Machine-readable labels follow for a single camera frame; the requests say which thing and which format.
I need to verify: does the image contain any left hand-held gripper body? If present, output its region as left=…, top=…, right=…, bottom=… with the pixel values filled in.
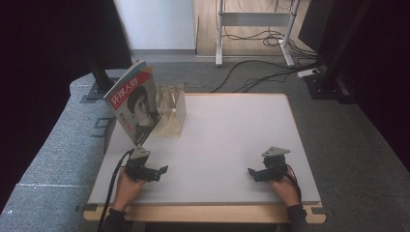
left=124, top=145, right=162, bottom=184

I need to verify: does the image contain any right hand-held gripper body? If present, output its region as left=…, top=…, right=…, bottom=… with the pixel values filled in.
left=260, top=146, right=291, bottom=184

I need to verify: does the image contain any clear acrylic file holder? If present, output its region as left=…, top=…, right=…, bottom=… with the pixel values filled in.
left=150, top=83, right=189, bottom=139

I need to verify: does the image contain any magazine with portrait cover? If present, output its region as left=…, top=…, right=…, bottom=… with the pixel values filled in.
left=102, top=60, right=161, bottom=147

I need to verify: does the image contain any person's left hand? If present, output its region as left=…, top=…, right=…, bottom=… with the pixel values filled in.
left=111, top=167, right=148, bottom=213

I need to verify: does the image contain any white table mat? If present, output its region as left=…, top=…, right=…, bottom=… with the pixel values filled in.
left=87, top=94, right=322, bottom=206

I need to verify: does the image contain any wooden table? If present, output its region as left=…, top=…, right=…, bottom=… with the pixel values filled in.
left=82, top=92, right=328, bottom=225

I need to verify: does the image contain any black stand with square base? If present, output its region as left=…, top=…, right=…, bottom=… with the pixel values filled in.
left=86, top=56, right=129, bottom=102
left=304, top=0, right=375, bottom=102

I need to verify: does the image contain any white power strip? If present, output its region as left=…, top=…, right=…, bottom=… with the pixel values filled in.
left=296, top=68, right=321, bottom=79

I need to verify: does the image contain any black curtain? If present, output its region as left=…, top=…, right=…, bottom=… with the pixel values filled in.
left=298, top=0, right=410, bottom=172
left=0, top=0, right=135, bottom=207

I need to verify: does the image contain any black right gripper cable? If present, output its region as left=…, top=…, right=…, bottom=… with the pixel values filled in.
left=284, top=163, right=303, bottom=205

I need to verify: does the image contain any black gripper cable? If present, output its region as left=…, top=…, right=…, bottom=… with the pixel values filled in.
left=96, top=148, right=135, bottom=232
left=284, top=163, right=303, bottom=205

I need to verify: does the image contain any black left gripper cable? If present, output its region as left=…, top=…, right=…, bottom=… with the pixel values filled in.
left=96, top=148, right=135, bottom=232

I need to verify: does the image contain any long black floor cable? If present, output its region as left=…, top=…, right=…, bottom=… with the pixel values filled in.
left=210, top=59, right=323, bottom=95

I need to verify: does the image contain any tangle of black cables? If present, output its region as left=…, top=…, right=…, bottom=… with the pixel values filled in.
left=222, top=25, right=320, bottom=59

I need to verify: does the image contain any white metal desk frame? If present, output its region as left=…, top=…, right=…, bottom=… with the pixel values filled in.
left=215, top=0, right=303, bottom=68

